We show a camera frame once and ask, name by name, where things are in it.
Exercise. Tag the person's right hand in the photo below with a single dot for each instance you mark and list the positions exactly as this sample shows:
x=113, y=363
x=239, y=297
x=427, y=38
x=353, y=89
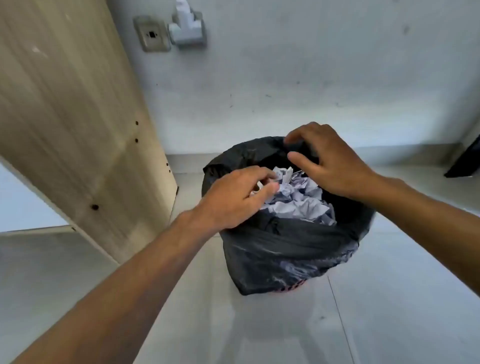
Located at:
x=333, y=165

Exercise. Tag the white plug adapter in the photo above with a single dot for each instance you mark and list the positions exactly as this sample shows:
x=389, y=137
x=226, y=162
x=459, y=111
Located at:
x=187, y=32

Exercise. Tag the black plastic trash bag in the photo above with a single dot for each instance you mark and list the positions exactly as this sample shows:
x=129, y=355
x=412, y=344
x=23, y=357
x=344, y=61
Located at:
x=285, y=255

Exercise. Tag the pile of crumpled white paper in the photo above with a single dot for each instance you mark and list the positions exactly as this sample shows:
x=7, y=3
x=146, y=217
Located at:
x=300, y=202

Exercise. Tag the person's left forearm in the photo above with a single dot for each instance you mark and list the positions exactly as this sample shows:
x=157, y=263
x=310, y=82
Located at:
x=131, y=292

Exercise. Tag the person's left hand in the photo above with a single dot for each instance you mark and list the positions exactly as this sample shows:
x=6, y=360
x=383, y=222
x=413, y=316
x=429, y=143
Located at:
x=232, y=202

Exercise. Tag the black flat panel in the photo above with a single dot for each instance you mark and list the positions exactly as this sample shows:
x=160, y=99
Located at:
x=467, y=161

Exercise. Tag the red plastic mesh bin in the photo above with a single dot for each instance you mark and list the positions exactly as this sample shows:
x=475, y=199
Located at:
x=294, y=288

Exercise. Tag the person's right forearm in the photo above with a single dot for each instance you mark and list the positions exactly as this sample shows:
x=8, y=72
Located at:
x=431, y=228

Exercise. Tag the beige wall socket plate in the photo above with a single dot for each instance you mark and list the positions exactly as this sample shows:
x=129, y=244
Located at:
x=152, y=35

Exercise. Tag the light wooden desk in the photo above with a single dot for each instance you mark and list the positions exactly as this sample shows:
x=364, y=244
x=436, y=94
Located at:
x=75, y=112

